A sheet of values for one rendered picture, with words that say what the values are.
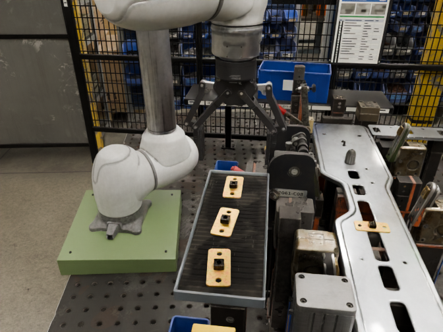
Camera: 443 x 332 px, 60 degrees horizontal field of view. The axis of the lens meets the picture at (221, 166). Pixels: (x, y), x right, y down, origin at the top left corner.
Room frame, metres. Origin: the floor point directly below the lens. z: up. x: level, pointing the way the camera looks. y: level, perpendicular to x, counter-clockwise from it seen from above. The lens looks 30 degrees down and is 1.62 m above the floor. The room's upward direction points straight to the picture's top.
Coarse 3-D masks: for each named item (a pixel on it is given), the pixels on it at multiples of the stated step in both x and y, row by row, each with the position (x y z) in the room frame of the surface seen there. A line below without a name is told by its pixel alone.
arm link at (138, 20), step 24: (96, 0) 0.56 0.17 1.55; (120, 0) 0.53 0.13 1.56; (144, 0) 0.54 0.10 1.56; (168, 0) 0.56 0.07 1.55; (192, 0) 0.58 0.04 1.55; (216, 0) 0.61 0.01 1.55; (120, 24) 0.55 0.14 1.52; (144, 24) 0.56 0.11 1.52; (168, 24) 0.58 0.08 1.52; (192, 24) 0.62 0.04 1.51
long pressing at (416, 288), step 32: (320, 128) 1.38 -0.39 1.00; (352, 128) 1.38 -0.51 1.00; (320, 160) 1.12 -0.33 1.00; (352, 192) 0.93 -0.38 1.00; (384, 192) 0.93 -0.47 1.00; (352, 224) 0.78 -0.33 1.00; (352, 256) 0.67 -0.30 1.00; (416, 256) 0.67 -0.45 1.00; (384, 288) 0.57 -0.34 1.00; (416, 288) 0.57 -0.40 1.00; (384, 320) 0.49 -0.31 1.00; (416, 320) 0.49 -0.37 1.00
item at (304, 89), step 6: (300, 84) 1.27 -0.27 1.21; (306, 84) 1.26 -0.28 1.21; (312, 84) 1.25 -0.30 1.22; (300, 90) 1.25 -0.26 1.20; (306, 90) 1.24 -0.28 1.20; (312, 90) 1.24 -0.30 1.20; (306, 96) 1.24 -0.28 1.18; (306, 102) 1.23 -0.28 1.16; (306, 108) 1.23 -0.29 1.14; (306, 114) 1.23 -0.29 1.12; (306, 120) 1.23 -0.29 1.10
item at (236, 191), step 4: (228, 176) 0.75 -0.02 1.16; (232, 176) 0.75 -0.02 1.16; (228, 180) 0.73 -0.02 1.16; (232, 180) 0.72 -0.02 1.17; (236, 180) 0.73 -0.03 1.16; (240, 180) 0.73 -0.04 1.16; (228, 184) 0.71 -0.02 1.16; (232, 184) 0.70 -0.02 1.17; (236, 184) 0.70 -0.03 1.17; (240, 184) 0.71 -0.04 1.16; (224, 188) 0.70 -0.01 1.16; (228, 188) 0.70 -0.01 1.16; (232, 188) 0.70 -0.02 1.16; (236, 188) 0.70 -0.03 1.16; (240, 188) 0.70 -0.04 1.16; (224, 192) 0.68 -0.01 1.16; (228, 192) 0.68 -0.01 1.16; (232, 192) 0.68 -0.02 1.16; (236, 192) 0.68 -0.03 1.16; (240, 192) 0.68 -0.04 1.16; (224, 196) 0.67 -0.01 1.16; (228, 196) 0.67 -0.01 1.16; (232, 196) 0.67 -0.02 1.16; (236, 196) 0.67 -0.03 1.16; (240, 196) 0.67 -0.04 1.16
